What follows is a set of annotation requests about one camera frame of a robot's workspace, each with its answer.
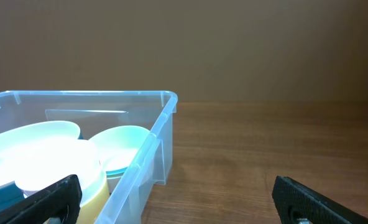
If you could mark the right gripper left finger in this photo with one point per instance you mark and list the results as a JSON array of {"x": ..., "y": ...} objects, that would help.
[{"x": 59, "y": 200}]

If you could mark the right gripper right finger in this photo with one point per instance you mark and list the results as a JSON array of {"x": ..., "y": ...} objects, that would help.
[{"x": 296, "y": 204}]

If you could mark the pale cream plastic cup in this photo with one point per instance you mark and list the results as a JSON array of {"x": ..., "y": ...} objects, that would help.
[{"x": 94, "y": 189}]

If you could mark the pink plastic cup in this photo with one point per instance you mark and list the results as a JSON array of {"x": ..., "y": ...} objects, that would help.
[{"x": 49, "y": 162}]

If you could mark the cream plastic bowl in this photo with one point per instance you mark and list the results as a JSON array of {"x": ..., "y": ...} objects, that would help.
[{"x": 16, "y": 143}]

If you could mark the dark blue bowl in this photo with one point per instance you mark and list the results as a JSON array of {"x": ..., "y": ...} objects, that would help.
[{"x": 10, "y": 194}]

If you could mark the light blue small bowl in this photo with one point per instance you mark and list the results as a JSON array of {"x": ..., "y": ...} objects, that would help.
[{"x": 118, "y": 146}]

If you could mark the yellow plastic cup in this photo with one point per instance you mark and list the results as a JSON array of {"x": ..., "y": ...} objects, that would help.
[{"x": 90, "y": 210}]

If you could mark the white small bowl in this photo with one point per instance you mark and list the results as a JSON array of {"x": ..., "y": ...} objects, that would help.
[{"x": 112, "y": 182}]

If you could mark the clear plastic storage container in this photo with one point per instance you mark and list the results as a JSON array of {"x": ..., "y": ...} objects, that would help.
[{"x": 96, "y": 111}]

